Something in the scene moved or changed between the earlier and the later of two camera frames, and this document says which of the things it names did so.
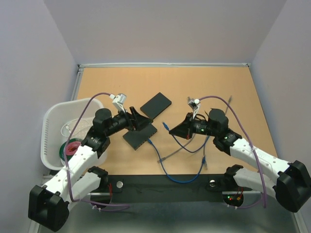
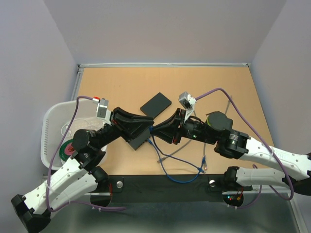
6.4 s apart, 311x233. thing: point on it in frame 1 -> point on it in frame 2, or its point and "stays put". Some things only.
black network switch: (136, 138) stays put
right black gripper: (183, 130) -> (169, 130)
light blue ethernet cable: (203, 162) stays put
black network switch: (155, 105) stays put
